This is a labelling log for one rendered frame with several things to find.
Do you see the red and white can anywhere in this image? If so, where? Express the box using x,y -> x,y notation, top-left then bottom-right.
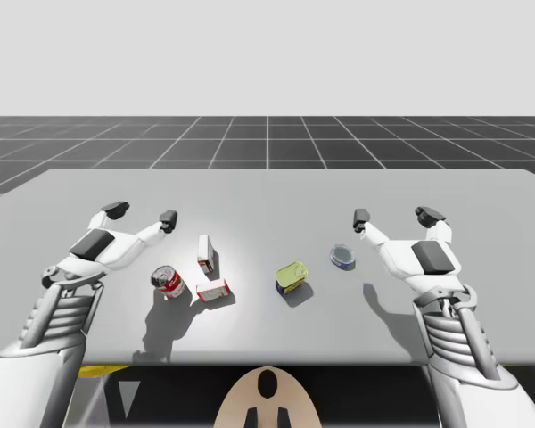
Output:
150,265 -> 187,300

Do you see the blue flat can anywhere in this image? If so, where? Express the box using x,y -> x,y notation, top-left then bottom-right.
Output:
329,243 -> 357,271

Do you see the green and blue rectangular can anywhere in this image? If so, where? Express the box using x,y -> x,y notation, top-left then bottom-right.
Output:
274,260 -> 309,296

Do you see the tan robot part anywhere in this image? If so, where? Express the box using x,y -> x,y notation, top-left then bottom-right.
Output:
213,364 -> 324,428

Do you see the red and white carton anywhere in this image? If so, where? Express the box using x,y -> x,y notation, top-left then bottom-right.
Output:
197,235 -> 217,274
195,278 -> 232,304

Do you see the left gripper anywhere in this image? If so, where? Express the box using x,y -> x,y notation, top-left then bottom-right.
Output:
54,201 -> 179,274

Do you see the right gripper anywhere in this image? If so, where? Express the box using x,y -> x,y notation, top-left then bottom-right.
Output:
352,205 -> 464,290

